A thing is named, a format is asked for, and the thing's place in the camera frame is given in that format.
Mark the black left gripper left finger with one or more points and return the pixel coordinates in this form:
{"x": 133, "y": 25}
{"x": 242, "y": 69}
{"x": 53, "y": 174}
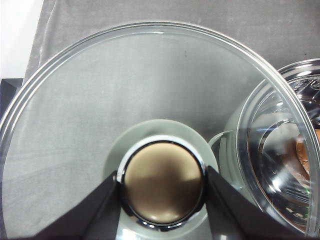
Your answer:
{"x": 96, "y": 216}

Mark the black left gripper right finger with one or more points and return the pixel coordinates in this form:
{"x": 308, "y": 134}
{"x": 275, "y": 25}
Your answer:
{"x": 233, "y": 216}

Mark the glass pot lid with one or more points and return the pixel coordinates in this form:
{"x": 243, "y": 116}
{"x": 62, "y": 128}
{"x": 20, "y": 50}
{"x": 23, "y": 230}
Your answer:
{"x": 157, "y": 103}

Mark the green electric steamer pot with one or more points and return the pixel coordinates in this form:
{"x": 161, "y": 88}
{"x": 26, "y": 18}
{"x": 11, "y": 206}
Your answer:
{"x": 269, "y": 147}

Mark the grey table cloth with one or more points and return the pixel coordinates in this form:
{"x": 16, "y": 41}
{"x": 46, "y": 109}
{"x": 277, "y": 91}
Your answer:
{"x": 287, "y": 31}

